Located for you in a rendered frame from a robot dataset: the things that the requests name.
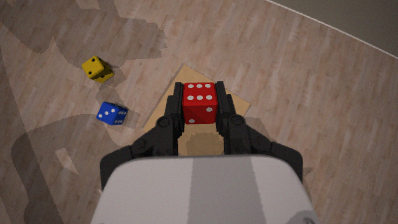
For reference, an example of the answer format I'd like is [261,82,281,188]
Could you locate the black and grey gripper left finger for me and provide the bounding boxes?
[100,82,185,191]

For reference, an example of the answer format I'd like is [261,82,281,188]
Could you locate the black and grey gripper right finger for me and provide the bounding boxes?
[215,81,303,185]

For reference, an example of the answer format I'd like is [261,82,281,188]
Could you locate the tan square mat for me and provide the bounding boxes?
[143,64,250,156]

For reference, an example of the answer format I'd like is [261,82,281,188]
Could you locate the red die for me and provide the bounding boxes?
[182,82,218,124]

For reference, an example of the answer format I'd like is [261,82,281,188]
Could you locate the yellow die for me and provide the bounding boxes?
[81,56,114,83]

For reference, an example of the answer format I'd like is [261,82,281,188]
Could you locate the blue die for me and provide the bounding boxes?
[96,102,128,125]

